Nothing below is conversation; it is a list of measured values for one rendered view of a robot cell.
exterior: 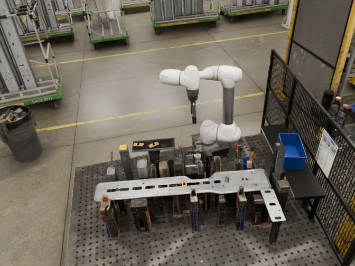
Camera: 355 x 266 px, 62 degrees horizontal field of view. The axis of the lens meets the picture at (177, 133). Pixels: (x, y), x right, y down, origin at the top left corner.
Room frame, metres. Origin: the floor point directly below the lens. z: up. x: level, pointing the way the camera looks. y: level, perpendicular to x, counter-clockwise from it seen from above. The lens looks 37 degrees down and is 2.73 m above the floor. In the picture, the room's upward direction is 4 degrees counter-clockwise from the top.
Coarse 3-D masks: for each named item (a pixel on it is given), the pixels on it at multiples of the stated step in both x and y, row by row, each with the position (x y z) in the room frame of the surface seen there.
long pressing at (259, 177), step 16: (176, 176) 1.71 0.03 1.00; (224, 176) 1.67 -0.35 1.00; (240, 176) 1.66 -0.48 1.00; (256, 176) 1.64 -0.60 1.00; (96, 192) 1.61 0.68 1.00; (112, 192) 1.59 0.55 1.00; (128, 192) 1.58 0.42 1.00; (144, 192) 1.57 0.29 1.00; (160, 192) 1.56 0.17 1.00; (176, 192) 1.54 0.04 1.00; (208, 192) 1.53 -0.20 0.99; (224, 192) 1.51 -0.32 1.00
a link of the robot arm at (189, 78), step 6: (192, 66) 1.87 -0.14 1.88; (186, 72) 1.85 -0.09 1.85; (192, 72) 1.83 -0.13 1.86; (198, 72) 1.86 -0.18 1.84; (180, 78) 1.86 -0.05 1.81; (186, 78) 1.83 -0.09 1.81; (192, 78) 1.82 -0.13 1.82; (198, 78) 1.84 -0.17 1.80; (180, 84) 1.86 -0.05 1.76; (186, 84) 1.83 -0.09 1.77; (192, 84) 1.82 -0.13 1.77; (198, 84) 1.84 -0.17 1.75
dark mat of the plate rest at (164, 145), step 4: (144, 140) 2.02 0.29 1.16; (148, 140) 2.01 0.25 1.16; (152, 140) 2.01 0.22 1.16; (156, 140) 2.00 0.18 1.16; (160, 140) 2.00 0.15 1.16; (164, 140) 2.00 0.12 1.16; (168, 140) 1.99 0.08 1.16; (172, 140) 1.99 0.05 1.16; (144, 144) 1.97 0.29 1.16; (148, 144) 1.96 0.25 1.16; (160, 144) 1.95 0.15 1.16; (164, 144) 1.94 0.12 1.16; (168, 144) 1.94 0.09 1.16; (172, 144) 1.94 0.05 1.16; (132, 148) 1.92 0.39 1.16; (136, 148) 1.92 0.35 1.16; (140, 148) 1.91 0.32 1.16; (144, 148) 1.91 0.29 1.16; (148, 148) 1.91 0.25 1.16; (152, 148) 1.90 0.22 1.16; (156, 148) 1.90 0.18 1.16
